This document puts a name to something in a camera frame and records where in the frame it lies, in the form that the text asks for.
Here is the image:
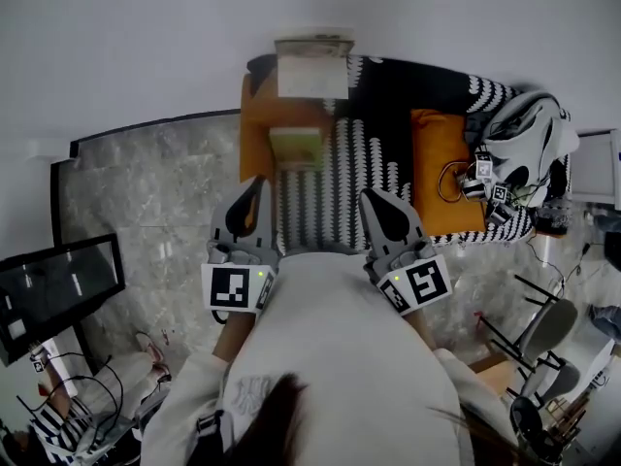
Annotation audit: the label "green book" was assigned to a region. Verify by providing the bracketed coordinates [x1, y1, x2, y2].
[268, 126, 325, 173]

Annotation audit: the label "grey shoulder strap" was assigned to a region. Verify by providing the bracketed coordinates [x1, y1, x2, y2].
[196, 408, 235, 466]

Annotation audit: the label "white table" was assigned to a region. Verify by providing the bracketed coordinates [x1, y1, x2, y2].
[557, 337, 621, 407]

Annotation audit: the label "person's right forearm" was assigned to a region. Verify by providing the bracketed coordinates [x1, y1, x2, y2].
[406, 308, 439, 354]

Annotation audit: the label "wooden desk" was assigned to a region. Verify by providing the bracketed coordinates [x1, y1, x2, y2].
[468, 351, 518, 400]

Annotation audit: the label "orange sofa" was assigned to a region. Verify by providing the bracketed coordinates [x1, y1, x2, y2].
[239, 65, 572, 240]

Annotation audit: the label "grey chair black frame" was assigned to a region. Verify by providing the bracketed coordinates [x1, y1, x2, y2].
[507, 360, 581, 410]
[477, 274, 581, 373]

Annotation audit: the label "grey speckled pouch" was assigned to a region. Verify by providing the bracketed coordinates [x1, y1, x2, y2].
[533, 196, 573, 235]

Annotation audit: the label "black white striped blanket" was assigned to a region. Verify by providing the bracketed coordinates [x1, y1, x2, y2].
[246, 53, 573, 256]

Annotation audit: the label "orange cushion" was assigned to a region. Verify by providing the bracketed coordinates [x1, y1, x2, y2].
[409, 108, 486, 237]

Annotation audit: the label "white cabinet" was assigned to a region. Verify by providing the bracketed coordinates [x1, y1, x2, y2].
[567, 128, 621, 206]

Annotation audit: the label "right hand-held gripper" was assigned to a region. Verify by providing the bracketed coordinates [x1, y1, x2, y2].
[358, 186, 454, 316]

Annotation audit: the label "white book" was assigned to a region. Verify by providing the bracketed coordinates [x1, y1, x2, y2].
[274, 26, 355, 101]

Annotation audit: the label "person's white sweater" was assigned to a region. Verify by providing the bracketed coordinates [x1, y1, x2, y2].
[140, 250, 515, 466]

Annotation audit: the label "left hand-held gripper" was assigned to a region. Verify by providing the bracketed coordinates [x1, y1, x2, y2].
[200, 176, 281, 316]

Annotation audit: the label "grey office chair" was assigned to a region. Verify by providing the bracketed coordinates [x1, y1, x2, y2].
[72, 383, 172, 458]

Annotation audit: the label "person's left forearm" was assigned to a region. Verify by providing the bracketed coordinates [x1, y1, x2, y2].
[212, 308, 256, 363]

